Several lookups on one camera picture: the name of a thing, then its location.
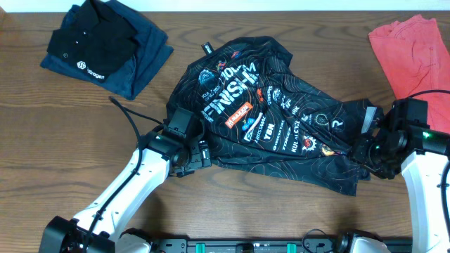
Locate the black printed cycling jersey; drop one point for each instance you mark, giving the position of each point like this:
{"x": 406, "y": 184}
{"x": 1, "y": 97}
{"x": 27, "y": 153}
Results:
{"x": 261, "y": 118}

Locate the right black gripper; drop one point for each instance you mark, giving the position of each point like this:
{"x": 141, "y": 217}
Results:
{"x": 359, "y": 153}

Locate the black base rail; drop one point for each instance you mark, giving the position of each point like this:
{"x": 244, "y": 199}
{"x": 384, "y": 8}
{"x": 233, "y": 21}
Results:
{"x": 239, "y": 246}

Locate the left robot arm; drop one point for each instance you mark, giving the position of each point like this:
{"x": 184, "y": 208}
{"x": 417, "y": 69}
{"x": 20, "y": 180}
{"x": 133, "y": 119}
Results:
{"x": 101, "y": 227}

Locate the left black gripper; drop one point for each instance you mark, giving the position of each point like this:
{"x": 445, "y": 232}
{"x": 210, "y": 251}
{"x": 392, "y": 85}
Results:
{"x": 200, "y": 159}

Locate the red t-shirt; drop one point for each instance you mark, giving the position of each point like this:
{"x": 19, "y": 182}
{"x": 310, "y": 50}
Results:
{"x": 415, "y": 61}

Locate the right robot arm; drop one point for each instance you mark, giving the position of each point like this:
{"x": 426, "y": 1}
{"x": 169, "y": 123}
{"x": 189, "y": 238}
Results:
{"x": 421, "y": 156}

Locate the folded navy blue shirt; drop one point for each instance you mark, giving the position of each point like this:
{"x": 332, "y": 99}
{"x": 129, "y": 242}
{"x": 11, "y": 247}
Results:
{"x": 150, "y": 55}

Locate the folded black polo shirt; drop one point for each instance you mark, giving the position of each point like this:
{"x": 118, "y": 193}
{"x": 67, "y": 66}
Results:
{"x": 97, "y": 42}

